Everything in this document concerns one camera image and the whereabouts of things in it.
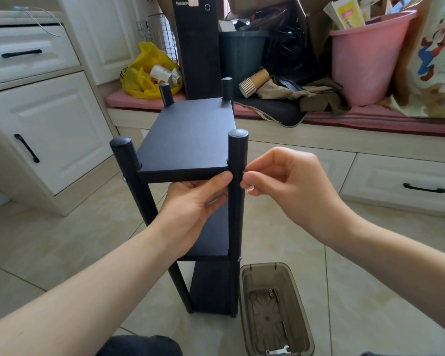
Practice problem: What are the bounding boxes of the crumpled white cups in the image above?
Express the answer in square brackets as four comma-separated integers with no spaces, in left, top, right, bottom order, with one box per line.
[150,64,182,87]

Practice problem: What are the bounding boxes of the dark green waste bin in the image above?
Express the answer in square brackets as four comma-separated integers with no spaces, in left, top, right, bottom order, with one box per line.
[218,30,270,99]

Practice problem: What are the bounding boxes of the black tiered shelf rack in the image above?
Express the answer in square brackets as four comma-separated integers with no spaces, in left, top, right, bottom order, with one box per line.
[109,77,250,318]

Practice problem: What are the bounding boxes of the pink plastic bucket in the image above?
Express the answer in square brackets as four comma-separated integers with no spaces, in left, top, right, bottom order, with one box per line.
[329,10,418,107]

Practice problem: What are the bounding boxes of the person's right hand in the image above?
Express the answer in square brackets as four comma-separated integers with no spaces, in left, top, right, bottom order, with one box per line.
[240,146,356,245]

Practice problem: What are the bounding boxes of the person's left forearm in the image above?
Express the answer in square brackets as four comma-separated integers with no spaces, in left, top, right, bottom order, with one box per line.
[0,220,179,356]

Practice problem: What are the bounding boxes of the black fabric bag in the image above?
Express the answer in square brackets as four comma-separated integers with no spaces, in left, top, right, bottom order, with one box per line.
[233,95,308,127]

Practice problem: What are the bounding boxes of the brown cloth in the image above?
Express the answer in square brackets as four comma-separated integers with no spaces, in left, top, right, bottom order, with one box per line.
[256,78,353,115]

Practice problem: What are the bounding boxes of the black cabinet door handle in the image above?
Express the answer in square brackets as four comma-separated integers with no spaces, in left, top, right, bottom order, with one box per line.
[14,134,40,163]

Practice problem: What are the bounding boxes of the brown transparent plastic box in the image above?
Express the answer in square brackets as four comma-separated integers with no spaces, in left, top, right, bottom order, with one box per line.
[239,262,315,356]

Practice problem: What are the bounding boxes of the white and yellow booklet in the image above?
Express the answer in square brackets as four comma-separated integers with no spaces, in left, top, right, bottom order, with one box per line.
[323,0,366,31]

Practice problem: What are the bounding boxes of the black fan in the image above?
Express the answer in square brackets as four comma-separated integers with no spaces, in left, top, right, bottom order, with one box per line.
[263,3,321,84]

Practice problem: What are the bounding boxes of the cartoon print bag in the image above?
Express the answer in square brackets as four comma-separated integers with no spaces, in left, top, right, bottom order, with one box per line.
[389,0,445,119]

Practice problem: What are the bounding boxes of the pink bench cushion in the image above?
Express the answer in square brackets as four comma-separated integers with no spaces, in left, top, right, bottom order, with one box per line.
[105,89,445,138]

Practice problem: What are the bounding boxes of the person's right forearm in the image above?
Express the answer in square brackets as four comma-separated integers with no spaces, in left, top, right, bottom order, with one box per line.
[321,205,445,356]

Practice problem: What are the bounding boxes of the black bench drawer handle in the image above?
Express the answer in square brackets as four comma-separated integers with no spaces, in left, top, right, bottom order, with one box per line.
[403,183,445,194]

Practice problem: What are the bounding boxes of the white wire basket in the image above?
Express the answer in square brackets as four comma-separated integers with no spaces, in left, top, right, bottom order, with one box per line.
[137,13,179,66]

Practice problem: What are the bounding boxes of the yellow plastic bag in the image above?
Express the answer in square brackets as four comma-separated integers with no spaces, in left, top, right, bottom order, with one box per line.
[119,42,183,100]

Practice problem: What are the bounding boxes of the white cabinet with drawer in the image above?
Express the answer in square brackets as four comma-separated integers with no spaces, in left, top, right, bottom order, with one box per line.
[0,0,143,218]

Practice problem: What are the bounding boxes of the stack of brown paper cups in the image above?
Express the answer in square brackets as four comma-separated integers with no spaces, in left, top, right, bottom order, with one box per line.
[238,68,270,99]

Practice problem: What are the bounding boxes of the white bench drawer unit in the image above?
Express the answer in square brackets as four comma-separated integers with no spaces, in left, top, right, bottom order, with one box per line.
[108,107,445,220]

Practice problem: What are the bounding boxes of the person's left hand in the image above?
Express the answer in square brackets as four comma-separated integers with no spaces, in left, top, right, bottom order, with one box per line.
[150,170,233,257]

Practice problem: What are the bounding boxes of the person's dark trouser leg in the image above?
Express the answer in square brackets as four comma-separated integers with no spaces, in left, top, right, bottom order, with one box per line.
[96,334,183,356]

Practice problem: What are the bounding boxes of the black computer tower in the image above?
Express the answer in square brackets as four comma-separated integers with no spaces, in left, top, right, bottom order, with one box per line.
[172,0,227,101]

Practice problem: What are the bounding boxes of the white cable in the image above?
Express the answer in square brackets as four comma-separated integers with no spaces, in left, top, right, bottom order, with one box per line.
[12,5,64,37]

